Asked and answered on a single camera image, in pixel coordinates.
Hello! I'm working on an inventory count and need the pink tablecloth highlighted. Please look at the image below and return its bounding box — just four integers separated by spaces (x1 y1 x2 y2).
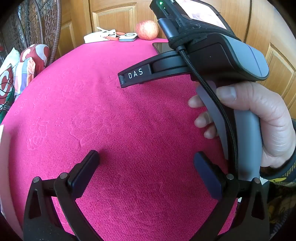
0 38 245 241

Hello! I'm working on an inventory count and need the checkered cushion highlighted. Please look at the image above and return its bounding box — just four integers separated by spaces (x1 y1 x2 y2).
14 58 36 95

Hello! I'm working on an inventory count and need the person's right hand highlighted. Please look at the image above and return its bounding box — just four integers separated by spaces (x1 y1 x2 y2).
188 82 296 169

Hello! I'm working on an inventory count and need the black braided cable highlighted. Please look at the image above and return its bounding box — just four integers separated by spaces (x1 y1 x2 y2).
158 19 238 176

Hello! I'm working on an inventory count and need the white grey square gadget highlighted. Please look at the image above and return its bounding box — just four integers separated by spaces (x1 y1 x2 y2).
119 33 138 42

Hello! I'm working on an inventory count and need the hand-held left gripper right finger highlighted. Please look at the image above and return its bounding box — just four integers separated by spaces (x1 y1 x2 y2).
194 151 270 241

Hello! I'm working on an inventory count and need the red white round cushion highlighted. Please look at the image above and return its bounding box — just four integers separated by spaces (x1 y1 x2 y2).
20 44 50 70

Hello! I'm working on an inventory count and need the white pillow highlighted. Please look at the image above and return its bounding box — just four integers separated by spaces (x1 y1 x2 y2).
2 47 21 70

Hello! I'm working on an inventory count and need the wicker hanging chair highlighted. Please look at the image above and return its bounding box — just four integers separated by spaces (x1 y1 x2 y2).
0 0 62 77

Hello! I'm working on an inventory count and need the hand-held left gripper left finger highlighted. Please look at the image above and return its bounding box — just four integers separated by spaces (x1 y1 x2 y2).
23 150 103 241

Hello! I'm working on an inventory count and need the person's right forearm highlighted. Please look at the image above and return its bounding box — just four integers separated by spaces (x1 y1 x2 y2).
259 158 296 241

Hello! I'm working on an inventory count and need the black smartphone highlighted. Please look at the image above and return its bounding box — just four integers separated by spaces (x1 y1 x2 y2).
152 42 173 54

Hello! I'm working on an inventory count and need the red apple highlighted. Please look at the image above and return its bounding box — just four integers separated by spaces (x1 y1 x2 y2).
136 20 159 41

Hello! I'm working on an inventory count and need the orange strap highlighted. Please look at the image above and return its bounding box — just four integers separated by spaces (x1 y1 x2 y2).
107 32 125 42

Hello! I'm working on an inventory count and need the red white square cushion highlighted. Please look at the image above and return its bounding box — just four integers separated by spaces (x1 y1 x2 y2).
0 66 15 99

